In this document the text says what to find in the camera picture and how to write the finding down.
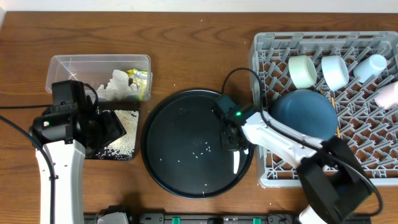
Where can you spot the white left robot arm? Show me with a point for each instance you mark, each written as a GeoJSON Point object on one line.
{"type": "Point", "coordinates": [64, 139]}

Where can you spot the white tissue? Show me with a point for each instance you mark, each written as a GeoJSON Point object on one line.
{"type": "Point", "coordinates": [117, 88]}

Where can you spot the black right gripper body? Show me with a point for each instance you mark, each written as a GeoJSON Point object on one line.
{"type": "Point", "coordinates": [227, 142]}

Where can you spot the light blue bowl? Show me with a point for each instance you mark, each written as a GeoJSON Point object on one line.
{"type": "Point", "coordinates": [335, 72]}

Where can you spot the pink cup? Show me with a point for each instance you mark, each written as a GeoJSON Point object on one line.
{"type": "Point", "coordinates": [387, 96]}

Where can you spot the light blue cup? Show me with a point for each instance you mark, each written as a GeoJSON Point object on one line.
{"type": "Point", "coordinates": [372, 66]}

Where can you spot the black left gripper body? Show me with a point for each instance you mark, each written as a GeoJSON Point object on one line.
{"type": "Point", "coordinates": [107, 129]}

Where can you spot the dark blue plate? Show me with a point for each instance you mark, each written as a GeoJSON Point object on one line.
{"type": "Point", "coordinates": [307, 112]}

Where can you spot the black rail with green clips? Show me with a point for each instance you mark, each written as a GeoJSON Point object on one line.
{"type": "Point", "coordinates": [159, 218]}

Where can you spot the white rice heap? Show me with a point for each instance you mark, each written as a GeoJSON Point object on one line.
{"type": "Point", "coordinates": [124, 147]}

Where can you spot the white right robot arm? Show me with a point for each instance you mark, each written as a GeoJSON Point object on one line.
{"type": "Point", "coordinates": [331, 177]}

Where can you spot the grey dishwasher rack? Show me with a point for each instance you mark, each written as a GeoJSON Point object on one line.
{"type": "Point", "coordinates": [369, 130]}

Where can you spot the light green bowl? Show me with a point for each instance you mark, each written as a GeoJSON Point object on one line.
{"type": "Point", "coordinates": [302, 71]}

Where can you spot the clear plastic waste bin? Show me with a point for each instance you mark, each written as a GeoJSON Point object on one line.
{"type": "Point", "coordinates": [97, 69]}

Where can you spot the yellow green snack wrapper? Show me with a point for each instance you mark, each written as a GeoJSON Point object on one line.
{"type": "Point", "coordinates": [138, 81]}

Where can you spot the round black tray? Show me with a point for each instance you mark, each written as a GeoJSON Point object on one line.
{"type": "Point", "coordinates": [181, 147]}

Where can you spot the black square waste bin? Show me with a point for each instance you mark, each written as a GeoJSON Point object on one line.
{"type": "Point", "coordinates": [112, 106]}

